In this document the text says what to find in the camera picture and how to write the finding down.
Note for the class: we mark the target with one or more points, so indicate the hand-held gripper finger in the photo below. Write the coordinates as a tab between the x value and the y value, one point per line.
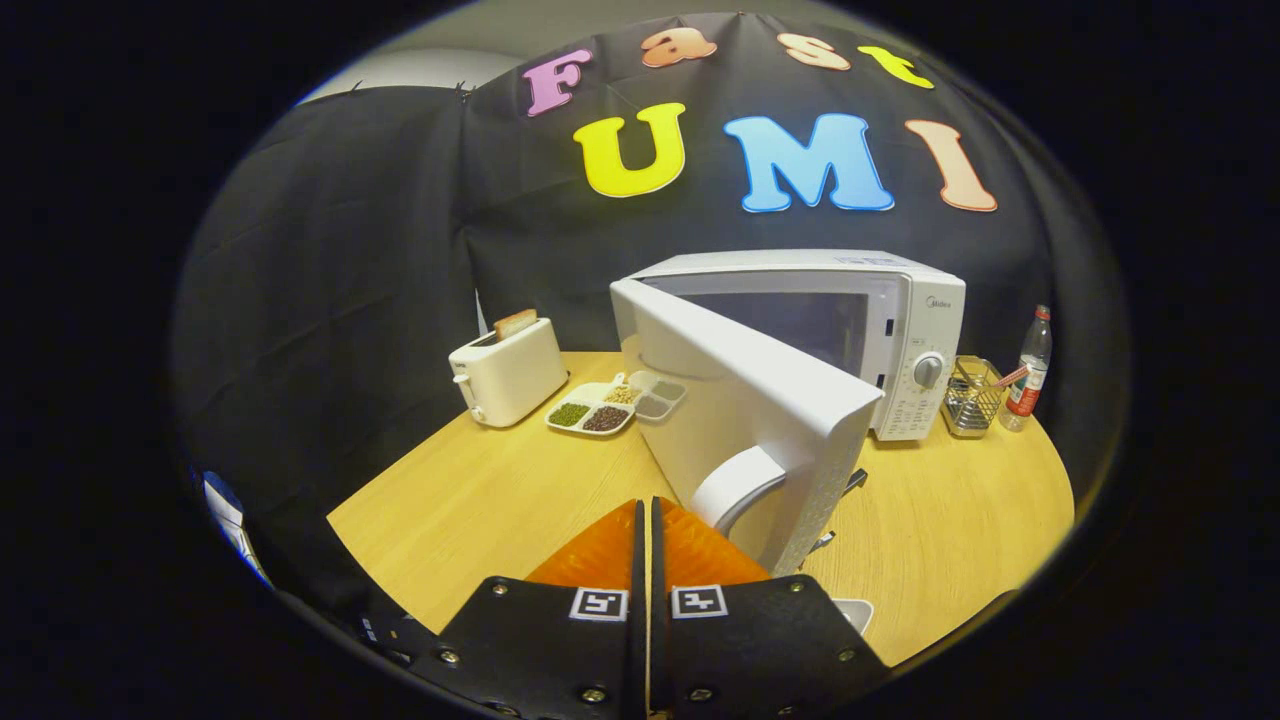
660	640
636	640

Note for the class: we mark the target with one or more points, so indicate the white toaster oven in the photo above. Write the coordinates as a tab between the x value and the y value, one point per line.
760	400

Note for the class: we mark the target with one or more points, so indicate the cream bread toaster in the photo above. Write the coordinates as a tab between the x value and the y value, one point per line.
515	380

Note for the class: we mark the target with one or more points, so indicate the white plastic tray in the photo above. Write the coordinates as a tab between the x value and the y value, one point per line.
855	612

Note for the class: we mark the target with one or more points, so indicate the white divided bean dish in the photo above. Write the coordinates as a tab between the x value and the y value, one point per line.
590	412

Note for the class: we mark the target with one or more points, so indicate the toasted bread slice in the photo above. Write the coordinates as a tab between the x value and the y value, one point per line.
515	323

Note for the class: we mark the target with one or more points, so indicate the red white striped straw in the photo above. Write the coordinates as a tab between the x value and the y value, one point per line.
1012	376

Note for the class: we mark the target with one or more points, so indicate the clear bottle with red label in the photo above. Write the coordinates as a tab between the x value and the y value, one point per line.
1028	385

